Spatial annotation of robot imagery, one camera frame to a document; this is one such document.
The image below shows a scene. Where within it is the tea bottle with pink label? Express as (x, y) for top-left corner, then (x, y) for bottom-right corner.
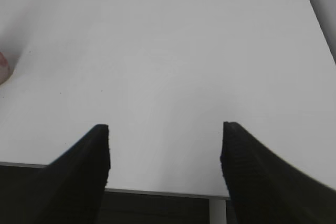
(0, 52), (12, 85)

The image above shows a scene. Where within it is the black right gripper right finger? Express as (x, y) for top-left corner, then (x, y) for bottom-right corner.
(220, 122), (335, 223)

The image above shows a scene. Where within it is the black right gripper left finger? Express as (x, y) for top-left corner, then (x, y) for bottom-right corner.
(27, 124), (110, 223)

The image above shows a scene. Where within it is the white table leg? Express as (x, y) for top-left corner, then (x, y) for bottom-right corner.
(209, 199), (227, 224)

